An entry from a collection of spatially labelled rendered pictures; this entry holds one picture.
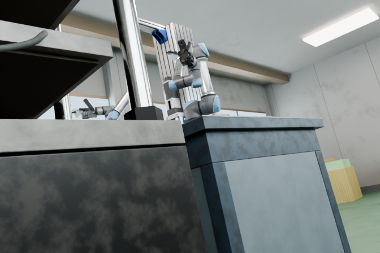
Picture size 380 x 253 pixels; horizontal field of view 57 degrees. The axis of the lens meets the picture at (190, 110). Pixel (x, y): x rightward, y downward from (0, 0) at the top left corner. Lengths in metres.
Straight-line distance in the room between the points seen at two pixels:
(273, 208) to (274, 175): 0.11
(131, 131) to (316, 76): 8.29
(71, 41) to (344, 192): 6.39
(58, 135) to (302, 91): 8.51
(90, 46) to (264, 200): 0.66
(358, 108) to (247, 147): 7.55
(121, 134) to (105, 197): 0.14
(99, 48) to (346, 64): 8.03
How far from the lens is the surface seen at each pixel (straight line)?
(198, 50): 2.58
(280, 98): 9.28
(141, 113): 0.86
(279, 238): 1.13
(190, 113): 2.48
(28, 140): 0.68
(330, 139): 8.74
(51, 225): 0.67
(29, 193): 0.66
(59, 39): 0.91
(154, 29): 2.97
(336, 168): 6.99
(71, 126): 0.72
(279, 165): 1.20
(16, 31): 0.88
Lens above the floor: 0.59
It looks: 14 degrees up
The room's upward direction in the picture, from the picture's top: 12 degrees counter-clockwise
